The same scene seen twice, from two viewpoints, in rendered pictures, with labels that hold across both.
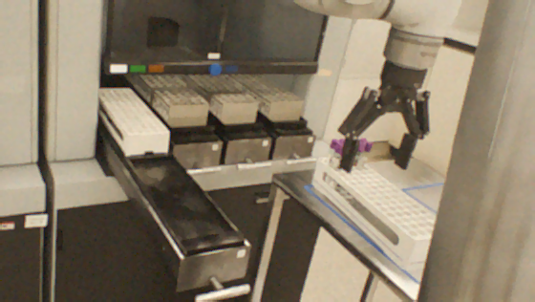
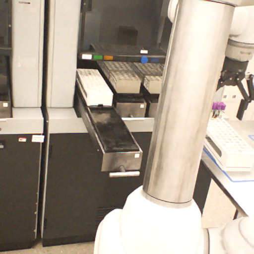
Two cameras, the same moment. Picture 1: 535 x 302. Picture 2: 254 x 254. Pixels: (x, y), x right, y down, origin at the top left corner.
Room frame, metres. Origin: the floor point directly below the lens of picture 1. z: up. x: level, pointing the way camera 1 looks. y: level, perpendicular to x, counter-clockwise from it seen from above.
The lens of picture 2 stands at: (-0.40, -0.23, 1.44)
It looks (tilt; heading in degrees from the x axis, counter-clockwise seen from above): 26 degrees down; 10
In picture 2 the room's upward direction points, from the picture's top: 9 degrees clockwise
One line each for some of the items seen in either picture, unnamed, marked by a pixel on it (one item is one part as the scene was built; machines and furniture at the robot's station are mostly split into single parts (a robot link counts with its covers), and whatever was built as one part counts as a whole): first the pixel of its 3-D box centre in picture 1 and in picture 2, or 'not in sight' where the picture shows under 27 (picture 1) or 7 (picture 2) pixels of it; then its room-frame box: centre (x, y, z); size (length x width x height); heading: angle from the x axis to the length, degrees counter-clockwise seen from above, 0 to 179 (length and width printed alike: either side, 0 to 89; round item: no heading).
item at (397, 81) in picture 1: (398, 87); (233, 71); (0.89, -0.33, 1.08); 0.08 x 0.07 x 0.09; 115
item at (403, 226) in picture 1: (375, 205); (220, 139); (0.86, -0.34, 0.85); 0.30 x 0.10 x 0.06; 25
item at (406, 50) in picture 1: (411, 48); (239, 49); (0.89, -0.33, 1.16); 0.09 x 0.09 x 0.06
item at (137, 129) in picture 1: (128, 120); (93, 87); (1.12, 0.21, 0.83); 0.30 x 0.10 x 0.06; 30
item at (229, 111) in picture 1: (237, 112); (159, 86); (1.26, -0.06, 0.85); 0.12 x 0.02 x 0.06; 119
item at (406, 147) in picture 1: (405, 151); (241, 109); (0.92, -0.39, 0.95); 0.03 x 0.01 x 0.07; 25
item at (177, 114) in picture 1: (186, 114); (127, 86); (1.18, 0.07, 0.85); 0.12 x 0.02 x 0.06; 121
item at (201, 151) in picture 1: (153, 106); (112, 81); (1.39, 0.18, 0.78); 0.73 x 0.14 x 0.09; 30
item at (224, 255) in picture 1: (151, 174); (100, 116); (0.96, 0.12, 0.78); 0.73 x 0.14 x 0.09; 30
